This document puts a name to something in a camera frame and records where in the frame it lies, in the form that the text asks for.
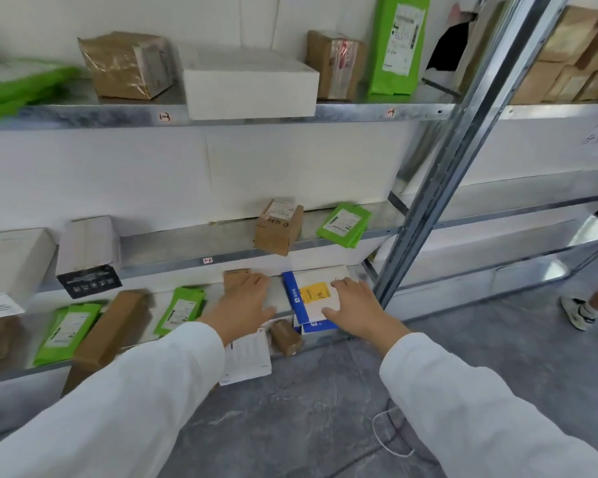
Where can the person's right hand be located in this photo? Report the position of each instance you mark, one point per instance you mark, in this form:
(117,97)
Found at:
(361,313)

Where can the person's left hand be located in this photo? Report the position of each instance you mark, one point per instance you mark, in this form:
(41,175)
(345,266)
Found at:
(239,308)

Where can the brown box with black logo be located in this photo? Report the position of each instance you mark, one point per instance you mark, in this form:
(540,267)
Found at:
(235,279)

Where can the white mailer yellow label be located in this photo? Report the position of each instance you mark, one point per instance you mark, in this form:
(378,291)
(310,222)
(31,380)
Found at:
(309,293)

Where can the brown box with white label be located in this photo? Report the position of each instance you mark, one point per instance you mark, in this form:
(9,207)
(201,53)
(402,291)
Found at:
(276,228)

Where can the grey metal shelf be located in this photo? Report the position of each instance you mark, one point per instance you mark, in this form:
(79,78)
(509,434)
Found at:
(528,204)
(79,116)

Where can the white cardboard box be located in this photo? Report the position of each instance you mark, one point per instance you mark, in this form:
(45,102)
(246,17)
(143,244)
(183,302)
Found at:
(249,84)
(10,268)

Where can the tape-wrapped brown box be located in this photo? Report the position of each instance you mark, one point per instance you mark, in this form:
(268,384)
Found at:
(119,64)

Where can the stack of small brown cartons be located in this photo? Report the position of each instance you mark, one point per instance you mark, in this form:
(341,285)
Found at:
(568,59)

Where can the person's right forearm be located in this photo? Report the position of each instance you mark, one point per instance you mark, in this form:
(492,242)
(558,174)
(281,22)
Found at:
(478,418)

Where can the person's left forearm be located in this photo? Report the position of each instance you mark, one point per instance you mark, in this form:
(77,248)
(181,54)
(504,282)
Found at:
(104,408)

